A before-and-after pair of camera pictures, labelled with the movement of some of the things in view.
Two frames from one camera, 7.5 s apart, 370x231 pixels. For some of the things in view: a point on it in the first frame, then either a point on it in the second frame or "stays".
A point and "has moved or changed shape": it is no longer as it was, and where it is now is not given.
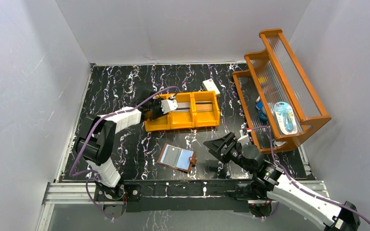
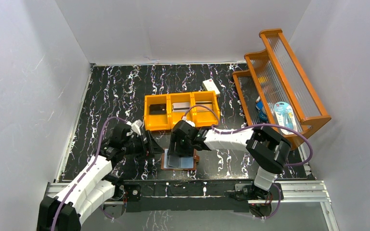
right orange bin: x=205 y=109 stays
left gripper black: x=154 y=108 -> x=147 y=144
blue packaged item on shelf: x=285 y=118 stays
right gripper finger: x=223 y=158 -> x=185 y=151
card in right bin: x=204 y=106 stays
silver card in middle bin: x=182 y=107 stays
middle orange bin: x=184 y=117 stays
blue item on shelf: x=262 y=116 stays
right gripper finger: x=220 y=145 -> x=174 y=149
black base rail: x=178 y=196 stays
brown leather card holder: x=177 y=157 has moved or changed shape
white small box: x=210 y=85 stays
